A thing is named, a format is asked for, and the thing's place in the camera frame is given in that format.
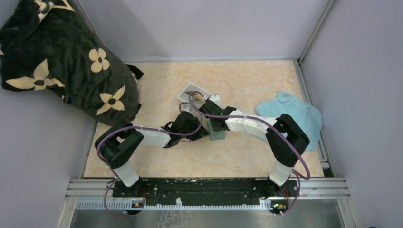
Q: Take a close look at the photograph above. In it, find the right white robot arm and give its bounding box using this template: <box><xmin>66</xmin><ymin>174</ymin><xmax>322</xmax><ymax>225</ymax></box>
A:
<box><xmin>199</xmin><ymin>100</ymin><xmax>310</xmax><ymax>196</ymax></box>

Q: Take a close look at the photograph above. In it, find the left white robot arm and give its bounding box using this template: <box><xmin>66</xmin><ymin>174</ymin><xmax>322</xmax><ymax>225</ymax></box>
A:
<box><xmin>95</xmin><ymin>111</ymin><xmax>210</xmax><ymax>197</ymax></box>

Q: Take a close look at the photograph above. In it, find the light blue towel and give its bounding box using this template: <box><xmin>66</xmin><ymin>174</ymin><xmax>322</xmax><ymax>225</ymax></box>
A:
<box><xmin>255</xmin><ymin>91</ymin><xmax>323</xmax><ymax>151</ymax></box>

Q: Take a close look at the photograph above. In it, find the gold card in bin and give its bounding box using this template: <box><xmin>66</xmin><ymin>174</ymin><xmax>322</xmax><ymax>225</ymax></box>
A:
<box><xmin>194</xmin><ymin>94</ymin><xmax>206</xmax><ymax>104</ymax></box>

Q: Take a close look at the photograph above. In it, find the translucent white plastic bin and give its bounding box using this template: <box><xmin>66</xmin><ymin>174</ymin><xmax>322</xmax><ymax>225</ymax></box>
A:
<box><xmin>177</xmin><ymin>82</ymin><xmax>213</xmax><ymax>107</ymax></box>

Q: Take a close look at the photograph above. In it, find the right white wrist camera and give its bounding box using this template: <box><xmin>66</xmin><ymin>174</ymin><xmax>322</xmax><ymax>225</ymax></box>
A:
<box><xmin>209</xmin><ymin>94</ymin><xmax>224</xmax><ymax>109</ymax></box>

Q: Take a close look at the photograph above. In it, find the aluminium frame rail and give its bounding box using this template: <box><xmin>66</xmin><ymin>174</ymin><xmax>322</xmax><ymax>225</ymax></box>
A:
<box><xmin>66</xmin><ymin>178</ymin><xmax>350</xmax><ymax>211</ymax></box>

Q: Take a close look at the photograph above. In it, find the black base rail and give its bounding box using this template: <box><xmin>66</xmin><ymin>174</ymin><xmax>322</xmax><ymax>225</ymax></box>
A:
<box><xmin>112</xmin><ymin>178</ymin><xmax>297</xmax><ymax>206</ymax></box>

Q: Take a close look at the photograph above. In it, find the black floral blanket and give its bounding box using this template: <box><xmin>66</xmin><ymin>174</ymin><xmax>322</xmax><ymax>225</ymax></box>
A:
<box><xmin>0</xmin><ymin>0</ymin><xmax>143</xmax><ymax>125</ymax></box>

